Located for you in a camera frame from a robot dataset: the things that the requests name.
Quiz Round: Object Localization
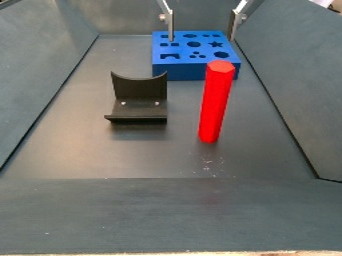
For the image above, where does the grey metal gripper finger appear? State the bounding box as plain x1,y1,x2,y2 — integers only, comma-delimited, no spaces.
156,0,173,42
228,0,253,40

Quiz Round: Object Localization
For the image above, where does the red hexagonal peg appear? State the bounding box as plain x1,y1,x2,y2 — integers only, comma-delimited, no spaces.
197,60,235,143

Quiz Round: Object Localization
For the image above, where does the blue foam shape board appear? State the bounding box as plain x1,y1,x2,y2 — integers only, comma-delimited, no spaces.
152,30,240,81

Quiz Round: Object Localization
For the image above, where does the black curved holder stand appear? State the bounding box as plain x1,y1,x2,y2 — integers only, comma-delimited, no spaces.
104,73,167,123

